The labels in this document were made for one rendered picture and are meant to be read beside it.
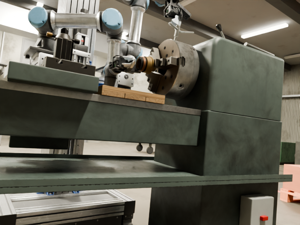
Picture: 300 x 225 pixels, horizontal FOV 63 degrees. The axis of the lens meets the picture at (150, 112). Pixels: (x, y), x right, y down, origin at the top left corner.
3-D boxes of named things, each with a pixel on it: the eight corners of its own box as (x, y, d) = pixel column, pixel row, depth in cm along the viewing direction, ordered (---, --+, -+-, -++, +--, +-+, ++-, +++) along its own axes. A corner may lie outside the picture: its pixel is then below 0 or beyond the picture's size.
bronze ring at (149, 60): (149, 59, 136) (135, 56, 131) (159, 55, 128) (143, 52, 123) (149, 75, 136) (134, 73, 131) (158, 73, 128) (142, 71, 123)
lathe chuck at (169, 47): (157, 95, 154) (166, 44, 151) (187, 102, 127) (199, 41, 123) (144, 93, 150) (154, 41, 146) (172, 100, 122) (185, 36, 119)
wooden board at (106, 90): (131, 106, 145) (131, 99, 145) (164, 104, 113) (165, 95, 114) (79, 99, 130) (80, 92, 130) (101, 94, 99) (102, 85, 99)
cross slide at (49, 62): (71, 88, 133) (72, 79, 133) (94, 77, 95) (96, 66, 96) (34, 82, 124) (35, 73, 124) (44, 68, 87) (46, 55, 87)
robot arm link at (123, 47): (105, 57, 190) (106, 39, 191) (121, 60, 197) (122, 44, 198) (111, 53, 180) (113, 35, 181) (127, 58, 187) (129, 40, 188)
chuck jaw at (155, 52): (163, 68, 139) (159, 53, 146) (168, 62, 136) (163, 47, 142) (146, 64, 134) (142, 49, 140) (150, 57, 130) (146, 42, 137)
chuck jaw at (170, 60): (170, 63, 133) (184, 57, 123) (170, 72, 133) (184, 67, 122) (153, 59, 128) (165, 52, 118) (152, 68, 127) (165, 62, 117)
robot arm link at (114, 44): (106, 24, 168) (103, 96, 165) (105, 17, 157) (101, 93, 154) (124, 25, 169) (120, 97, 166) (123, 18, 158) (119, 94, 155)
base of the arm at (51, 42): (30, 53, 161) (32, 38, 161) (54, 58, 169) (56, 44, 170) (35, 48, 148) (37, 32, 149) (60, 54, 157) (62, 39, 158)
